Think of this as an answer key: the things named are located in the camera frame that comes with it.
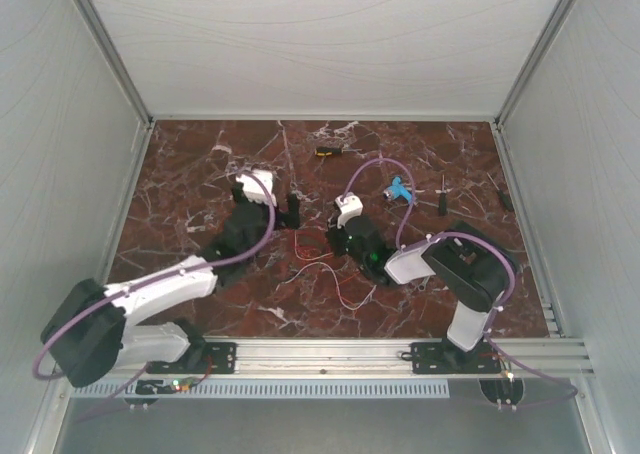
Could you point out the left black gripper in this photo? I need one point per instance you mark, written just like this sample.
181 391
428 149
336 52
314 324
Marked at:
290 217

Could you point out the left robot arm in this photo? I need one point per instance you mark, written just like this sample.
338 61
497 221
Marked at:
98 328

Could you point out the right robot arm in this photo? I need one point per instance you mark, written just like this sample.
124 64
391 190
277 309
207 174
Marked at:
478 271

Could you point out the yellow black screwdriver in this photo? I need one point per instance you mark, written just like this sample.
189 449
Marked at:
325 151

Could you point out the blue plastic tool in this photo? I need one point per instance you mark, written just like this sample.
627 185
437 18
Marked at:
397 190

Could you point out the silver wrench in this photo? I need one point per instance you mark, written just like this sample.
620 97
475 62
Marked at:
423 284

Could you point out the black screwdriver far right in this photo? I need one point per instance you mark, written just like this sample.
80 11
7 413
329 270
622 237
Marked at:
503 197

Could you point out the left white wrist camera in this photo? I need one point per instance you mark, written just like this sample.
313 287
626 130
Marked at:
257 185

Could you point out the aluminium front rail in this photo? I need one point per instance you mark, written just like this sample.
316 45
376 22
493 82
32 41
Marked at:
338 358

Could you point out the black handle screwdriver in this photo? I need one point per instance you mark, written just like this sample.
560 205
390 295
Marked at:
442 201

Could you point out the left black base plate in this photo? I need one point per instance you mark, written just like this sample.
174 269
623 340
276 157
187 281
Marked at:
205 357

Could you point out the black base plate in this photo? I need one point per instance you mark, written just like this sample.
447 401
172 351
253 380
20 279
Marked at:
205 357
443 357

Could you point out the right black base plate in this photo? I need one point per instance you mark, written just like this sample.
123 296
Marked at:
443 357

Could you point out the slotted grey cable duct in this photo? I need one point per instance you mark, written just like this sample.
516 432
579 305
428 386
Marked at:
324 389

